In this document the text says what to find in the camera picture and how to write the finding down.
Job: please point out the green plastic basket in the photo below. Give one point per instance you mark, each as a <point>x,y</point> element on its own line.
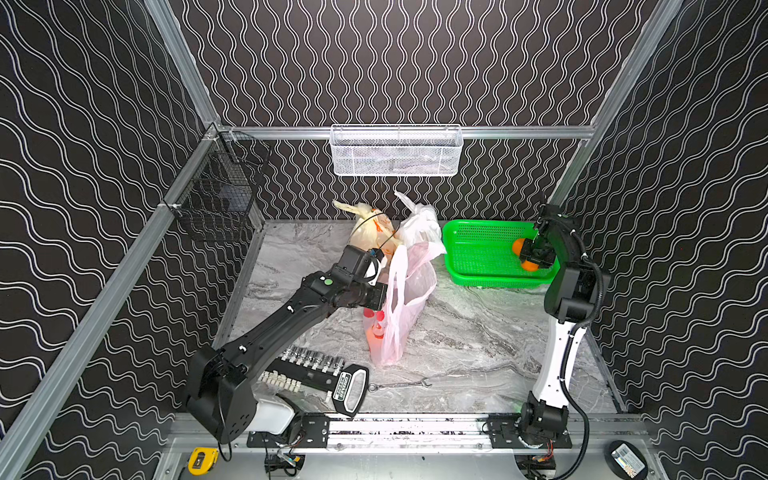
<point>479,253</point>

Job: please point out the black round puck device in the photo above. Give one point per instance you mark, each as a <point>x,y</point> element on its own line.
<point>626,461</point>

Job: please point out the aluminium corner post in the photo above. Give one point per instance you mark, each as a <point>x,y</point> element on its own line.
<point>645,45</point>

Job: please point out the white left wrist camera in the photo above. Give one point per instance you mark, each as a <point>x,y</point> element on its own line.
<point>377,264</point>

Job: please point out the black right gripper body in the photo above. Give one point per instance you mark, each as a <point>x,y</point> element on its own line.
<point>537,251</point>

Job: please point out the white plastic bag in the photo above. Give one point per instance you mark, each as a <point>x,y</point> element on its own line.
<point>420,226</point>

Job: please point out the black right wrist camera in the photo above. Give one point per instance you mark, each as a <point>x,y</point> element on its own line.
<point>546,213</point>

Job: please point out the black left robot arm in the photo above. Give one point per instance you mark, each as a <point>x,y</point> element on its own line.
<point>219,388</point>

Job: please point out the yellow tape measure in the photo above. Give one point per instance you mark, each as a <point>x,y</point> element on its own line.
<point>202,460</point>

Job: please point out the orange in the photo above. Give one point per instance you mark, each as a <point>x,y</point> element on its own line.
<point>518,246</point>
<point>529,266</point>

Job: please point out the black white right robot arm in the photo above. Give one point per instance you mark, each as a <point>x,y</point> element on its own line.
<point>573,301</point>

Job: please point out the socket set holder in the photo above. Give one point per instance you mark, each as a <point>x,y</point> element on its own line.
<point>345,384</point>

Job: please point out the yellow plastic bag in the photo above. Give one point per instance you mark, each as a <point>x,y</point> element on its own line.
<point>373,228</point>

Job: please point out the black wire basket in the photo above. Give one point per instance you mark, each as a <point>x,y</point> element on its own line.
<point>219,204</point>

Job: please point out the pink plastic bag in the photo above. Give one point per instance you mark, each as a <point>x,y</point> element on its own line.
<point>411,281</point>

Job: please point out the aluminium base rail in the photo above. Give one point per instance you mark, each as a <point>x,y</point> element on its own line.
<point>441,446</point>

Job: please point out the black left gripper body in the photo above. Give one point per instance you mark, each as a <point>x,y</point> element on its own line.
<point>372,294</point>

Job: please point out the steel combination wrench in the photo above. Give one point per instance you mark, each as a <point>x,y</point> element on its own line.
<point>422,383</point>

